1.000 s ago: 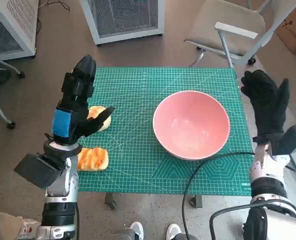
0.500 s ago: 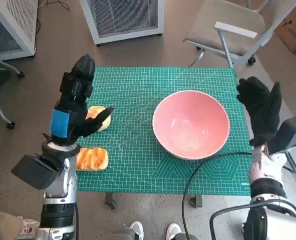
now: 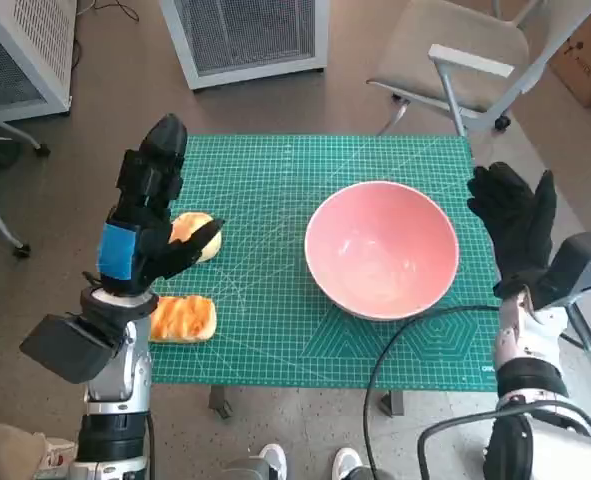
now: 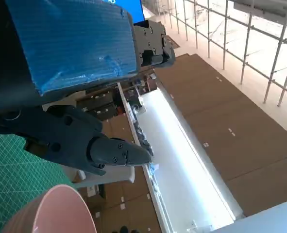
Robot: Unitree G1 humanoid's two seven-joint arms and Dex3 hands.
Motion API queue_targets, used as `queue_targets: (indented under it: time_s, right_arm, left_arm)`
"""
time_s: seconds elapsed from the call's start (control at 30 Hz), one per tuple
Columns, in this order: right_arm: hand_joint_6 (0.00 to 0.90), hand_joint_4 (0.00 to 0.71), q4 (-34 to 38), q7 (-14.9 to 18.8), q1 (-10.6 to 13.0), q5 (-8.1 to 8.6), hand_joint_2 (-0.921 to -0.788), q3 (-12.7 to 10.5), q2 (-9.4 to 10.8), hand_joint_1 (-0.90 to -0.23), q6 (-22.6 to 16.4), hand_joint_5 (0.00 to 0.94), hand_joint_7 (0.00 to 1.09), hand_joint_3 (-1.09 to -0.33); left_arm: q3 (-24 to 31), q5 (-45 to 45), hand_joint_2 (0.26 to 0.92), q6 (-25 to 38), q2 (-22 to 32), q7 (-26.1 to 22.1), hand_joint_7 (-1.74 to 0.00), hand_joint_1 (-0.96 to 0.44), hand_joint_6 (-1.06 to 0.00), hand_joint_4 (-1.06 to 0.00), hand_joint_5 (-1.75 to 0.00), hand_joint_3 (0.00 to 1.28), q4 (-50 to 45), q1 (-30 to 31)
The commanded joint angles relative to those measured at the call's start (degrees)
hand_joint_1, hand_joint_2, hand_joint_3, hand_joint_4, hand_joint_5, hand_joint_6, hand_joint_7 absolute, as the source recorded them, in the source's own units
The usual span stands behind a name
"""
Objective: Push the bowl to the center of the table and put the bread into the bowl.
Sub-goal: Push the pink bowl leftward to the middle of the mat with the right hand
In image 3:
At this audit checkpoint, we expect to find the pink bowl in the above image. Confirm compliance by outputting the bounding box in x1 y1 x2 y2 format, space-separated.
303 180 460 321

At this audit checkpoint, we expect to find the long black cable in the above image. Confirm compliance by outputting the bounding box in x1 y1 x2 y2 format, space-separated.
363 304 501 480

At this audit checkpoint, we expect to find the round bread bun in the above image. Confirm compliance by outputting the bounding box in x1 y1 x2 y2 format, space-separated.
168 211 223 264

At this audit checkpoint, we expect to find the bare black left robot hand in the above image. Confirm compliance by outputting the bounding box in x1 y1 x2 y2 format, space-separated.
94 113 225 296

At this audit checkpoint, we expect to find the long striped bread loaf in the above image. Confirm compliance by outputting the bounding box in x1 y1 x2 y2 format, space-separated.
148 294 217 344

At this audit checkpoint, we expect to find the cardboard box with print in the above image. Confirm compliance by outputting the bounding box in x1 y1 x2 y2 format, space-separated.
548 9 591 109

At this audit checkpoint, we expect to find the person's leg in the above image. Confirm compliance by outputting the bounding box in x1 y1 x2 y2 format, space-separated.
0 419 46 480

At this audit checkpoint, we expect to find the grey chair base with castors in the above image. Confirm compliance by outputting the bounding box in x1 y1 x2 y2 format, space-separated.
0 107 51 259

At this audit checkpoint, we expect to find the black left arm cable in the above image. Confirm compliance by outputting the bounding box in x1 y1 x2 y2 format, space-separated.
144 412 157 480

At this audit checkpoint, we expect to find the white sneaker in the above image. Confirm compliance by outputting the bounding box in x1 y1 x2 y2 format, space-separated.
258 443 289 480
332 447 361 480

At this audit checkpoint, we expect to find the black table leg bracket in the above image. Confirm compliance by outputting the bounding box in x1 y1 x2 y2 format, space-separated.
380 390 406 417
208 384 234 419

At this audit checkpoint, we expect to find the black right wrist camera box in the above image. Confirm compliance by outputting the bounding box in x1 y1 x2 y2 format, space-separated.
539 232 591 309

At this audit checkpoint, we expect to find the person's shoe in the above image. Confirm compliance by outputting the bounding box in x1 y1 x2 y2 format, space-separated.
39 437 79 471

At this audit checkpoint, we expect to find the white mesh cabinet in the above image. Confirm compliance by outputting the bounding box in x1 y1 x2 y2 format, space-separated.
0 0 79 124
159 0 330 91

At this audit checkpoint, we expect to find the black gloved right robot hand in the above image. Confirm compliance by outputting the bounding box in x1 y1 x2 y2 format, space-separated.
467 162 559 307

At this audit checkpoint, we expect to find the beige office chair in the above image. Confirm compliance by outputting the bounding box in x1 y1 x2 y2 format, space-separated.
367 0 591 137

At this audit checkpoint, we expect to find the thin black floor cable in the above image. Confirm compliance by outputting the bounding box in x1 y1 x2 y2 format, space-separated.
74 0 141 24

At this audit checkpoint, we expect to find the green cutting mat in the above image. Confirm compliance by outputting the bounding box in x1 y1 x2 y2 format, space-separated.
149 133 501 392

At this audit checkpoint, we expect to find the looped black cable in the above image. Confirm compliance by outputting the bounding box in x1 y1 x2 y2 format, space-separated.
417 399 591 480

